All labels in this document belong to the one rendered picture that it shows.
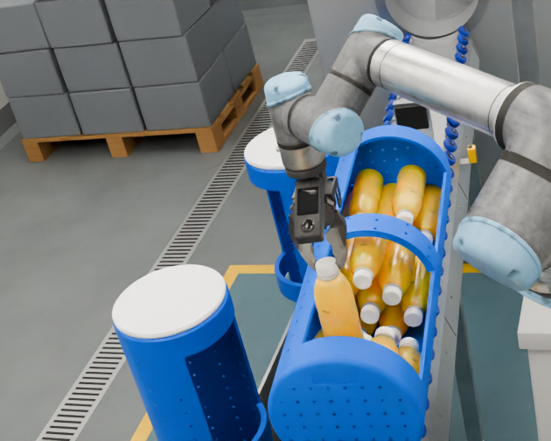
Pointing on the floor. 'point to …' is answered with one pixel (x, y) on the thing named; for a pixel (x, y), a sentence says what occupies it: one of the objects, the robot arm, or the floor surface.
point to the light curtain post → (526, 40)
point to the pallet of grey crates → (122, 69)
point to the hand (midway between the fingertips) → (326, 265)
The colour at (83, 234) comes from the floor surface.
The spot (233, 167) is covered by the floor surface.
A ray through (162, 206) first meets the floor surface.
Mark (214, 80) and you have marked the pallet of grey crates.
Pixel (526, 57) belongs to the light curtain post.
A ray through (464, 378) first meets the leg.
